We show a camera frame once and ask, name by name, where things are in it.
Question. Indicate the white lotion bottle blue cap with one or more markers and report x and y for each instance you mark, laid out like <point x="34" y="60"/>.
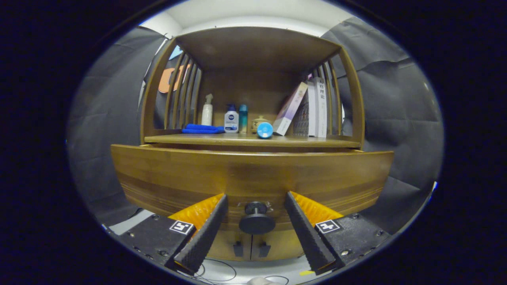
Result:
<point x="231" y="122"/>

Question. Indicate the white rounded object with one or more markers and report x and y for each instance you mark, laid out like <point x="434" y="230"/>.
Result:
<point x="259" y="282"/>

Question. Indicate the white book with black lettering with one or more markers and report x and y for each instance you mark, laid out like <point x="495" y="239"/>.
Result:
<point x="321" y="111"/>

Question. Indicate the dark patterned book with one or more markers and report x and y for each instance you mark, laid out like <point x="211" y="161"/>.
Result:
<point x="302" y="118"/>

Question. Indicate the wooden cabinet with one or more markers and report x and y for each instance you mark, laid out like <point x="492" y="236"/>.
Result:
<point x="257" y="47"/>

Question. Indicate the teal bottle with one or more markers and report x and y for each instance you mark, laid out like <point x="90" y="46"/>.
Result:
<point x="243" y="118"/>

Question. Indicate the blue folded cloth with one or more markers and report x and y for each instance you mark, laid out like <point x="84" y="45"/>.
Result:
<point x="202" y="128"/>

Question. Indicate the wooden countertop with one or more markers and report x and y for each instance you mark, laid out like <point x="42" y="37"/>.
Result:
<point x="237" y="139"/>

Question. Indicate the white spray bottle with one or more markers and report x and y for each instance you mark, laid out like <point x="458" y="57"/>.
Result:
<point x="207" y="116"/>

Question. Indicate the beige ceramic lidded cup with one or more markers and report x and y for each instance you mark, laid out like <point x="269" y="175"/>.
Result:
<point x="257" y="120"/>

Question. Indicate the blue and white cream tube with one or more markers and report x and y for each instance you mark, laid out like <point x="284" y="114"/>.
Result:
<point x="265" y="130"/>

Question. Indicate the yellow tape piece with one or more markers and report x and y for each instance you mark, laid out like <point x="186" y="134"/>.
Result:
<point x="305" y="273"/>

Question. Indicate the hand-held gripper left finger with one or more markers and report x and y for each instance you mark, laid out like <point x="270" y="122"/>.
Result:
<point x="206" y="237"/>

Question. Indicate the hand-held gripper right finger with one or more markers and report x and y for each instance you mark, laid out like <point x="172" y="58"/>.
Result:
<point x="307" y="237"/>

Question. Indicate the plain white book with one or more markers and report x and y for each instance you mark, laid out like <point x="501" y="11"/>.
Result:
<point x="312" y="111"/>

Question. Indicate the wooden drawer with black knob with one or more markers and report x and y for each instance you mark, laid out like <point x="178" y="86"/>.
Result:
<point x="253" y="174"/>

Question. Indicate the wooden cabinet door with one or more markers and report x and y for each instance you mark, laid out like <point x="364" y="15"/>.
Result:
<point x="283" y="245"/>
<point x="227" y="249"/>

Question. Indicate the purple and white book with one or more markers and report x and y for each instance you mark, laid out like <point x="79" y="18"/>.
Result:
<point x="291" y="109"/>

